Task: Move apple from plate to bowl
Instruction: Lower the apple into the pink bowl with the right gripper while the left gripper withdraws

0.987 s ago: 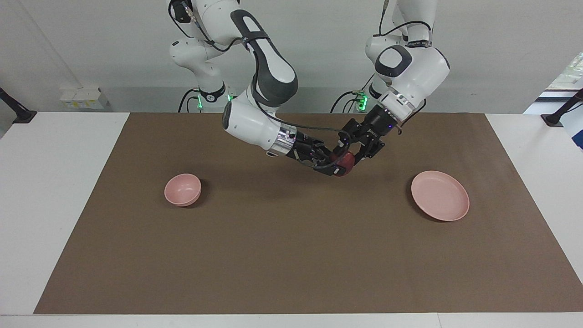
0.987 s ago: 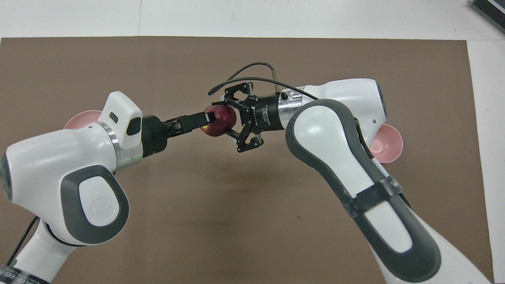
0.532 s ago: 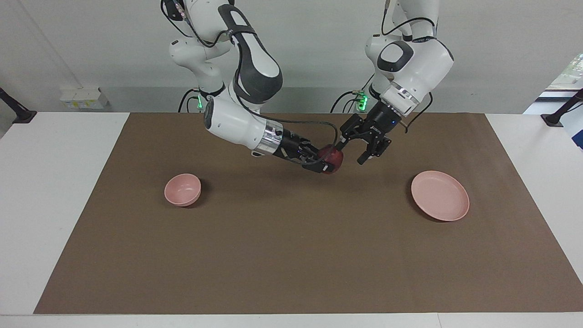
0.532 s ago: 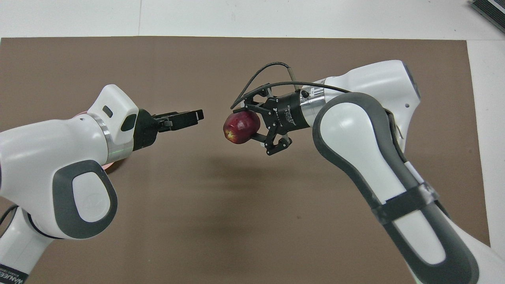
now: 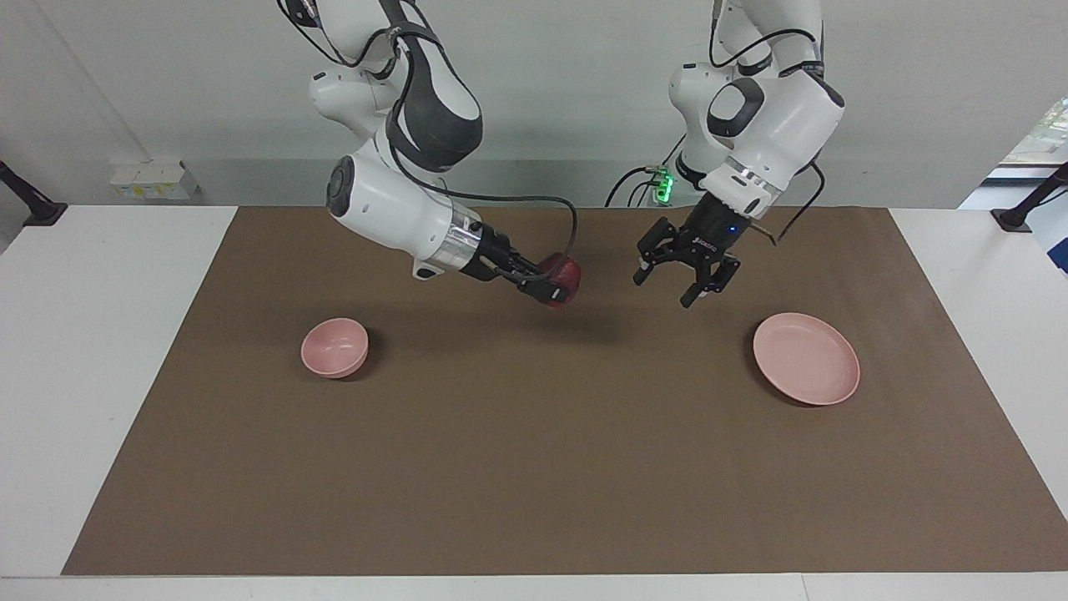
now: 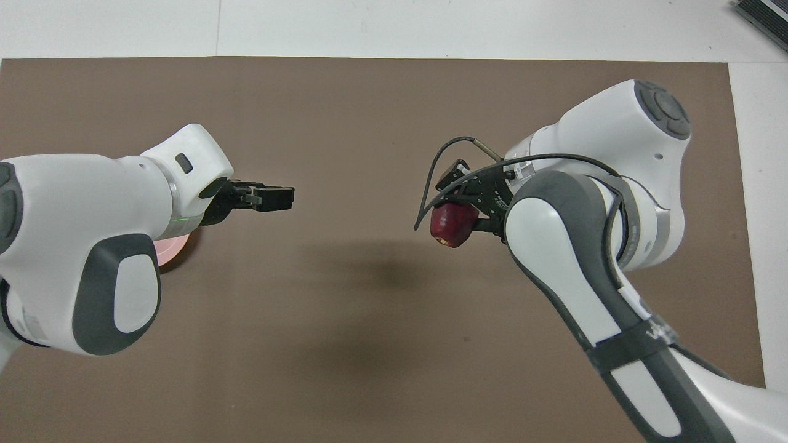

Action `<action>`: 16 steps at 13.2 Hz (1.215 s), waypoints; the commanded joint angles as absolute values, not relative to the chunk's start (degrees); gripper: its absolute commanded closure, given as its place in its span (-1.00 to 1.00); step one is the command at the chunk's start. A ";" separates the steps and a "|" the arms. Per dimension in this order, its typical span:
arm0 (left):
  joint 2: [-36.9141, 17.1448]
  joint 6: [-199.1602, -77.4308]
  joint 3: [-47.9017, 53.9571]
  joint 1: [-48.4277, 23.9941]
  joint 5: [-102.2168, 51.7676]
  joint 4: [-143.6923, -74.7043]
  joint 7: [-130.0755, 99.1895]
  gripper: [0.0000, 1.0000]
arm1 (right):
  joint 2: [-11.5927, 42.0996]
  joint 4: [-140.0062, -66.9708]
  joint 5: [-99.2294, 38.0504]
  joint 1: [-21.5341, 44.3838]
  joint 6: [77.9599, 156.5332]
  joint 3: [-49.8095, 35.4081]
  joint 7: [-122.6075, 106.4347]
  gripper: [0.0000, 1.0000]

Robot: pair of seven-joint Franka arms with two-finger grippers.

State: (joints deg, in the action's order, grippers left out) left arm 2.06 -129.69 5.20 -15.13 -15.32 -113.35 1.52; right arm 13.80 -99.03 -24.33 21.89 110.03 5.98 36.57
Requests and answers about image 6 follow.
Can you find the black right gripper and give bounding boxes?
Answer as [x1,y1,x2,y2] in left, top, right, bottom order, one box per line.
[436,159,515,237]

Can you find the dark red apple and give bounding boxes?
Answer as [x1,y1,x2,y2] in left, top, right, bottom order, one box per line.
[430,203,480,249]

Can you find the black ribbed metal device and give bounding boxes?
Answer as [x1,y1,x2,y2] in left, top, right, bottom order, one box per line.
[731,0,788,36]

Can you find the pink plate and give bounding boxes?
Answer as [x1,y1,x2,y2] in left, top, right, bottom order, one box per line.
[154,233,192,269]

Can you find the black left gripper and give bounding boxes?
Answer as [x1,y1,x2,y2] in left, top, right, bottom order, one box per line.
[198,177,295,227]

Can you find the brown table mat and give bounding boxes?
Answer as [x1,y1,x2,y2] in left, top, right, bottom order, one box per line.
[0,57,768,443]

